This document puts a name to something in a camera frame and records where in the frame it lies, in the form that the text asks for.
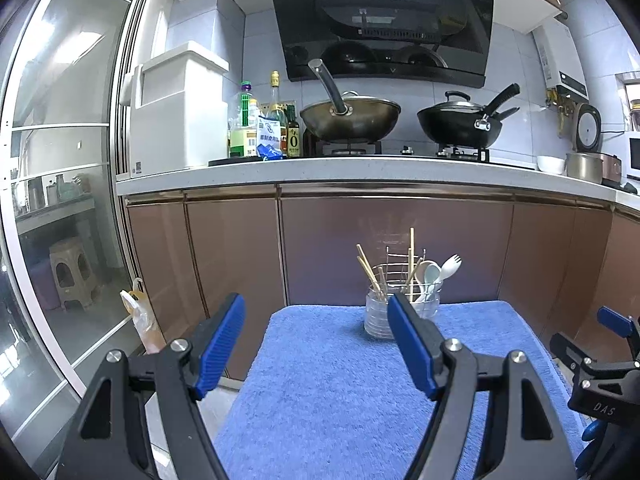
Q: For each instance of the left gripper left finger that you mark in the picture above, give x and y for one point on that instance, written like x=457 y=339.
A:
x=109 y=437

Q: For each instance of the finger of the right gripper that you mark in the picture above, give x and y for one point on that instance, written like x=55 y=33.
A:
x=570 y=354
x=626 y=327

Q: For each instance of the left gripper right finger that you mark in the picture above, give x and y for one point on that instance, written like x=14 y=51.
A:
x=522 y=436

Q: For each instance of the white plastic spork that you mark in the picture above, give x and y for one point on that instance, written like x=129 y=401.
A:
x=449 y=268

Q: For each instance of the light blue plastic spoon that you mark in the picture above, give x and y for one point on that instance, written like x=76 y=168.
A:
x=432 y=271

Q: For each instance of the pink plastic spoon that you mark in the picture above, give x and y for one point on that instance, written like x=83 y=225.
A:
x=420 y=298

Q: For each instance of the blue gloved right hand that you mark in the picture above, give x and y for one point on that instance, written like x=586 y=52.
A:
x=593 y=434

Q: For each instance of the beige plastic stool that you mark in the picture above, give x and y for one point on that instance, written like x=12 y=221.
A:
x=72 y=272

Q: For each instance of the steel pot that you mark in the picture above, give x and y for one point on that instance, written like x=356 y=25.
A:
x=584 y=166

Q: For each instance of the white bowl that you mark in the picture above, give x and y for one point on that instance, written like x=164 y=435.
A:
x=551 y=165

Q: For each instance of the blue towel mat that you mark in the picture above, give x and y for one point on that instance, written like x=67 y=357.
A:
x=324 y=400

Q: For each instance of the rice cooker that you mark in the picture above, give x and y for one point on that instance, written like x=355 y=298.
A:
x=588 y=139

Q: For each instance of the black lidded pan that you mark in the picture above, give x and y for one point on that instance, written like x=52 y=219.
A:
x=462 y=123

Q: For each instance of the white water heater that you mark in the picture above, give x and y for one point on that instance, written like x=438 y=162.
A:
x=560 y=61

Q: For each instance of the blue white salt bag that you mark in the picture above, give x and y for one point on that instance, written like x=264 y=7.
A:
x=268 y=139

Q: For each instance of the white storage box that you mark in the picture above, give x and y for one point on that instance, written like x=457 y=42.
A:
x=178 y=115

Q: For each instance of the dark olive oil bottle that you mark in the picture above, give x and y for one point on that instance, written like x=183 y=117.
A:
x=293 y=132

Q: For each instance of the clear yellow cap bottle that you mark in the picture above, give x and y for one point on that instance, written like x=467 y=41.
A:
x=277 y=112

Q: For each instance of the black range hood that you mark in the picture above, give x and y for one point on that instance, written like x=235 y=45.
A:
x=438 y=40

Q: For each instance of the brown wok with handle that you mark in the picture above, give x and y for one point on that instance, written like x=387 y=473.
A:
x=347 y=119

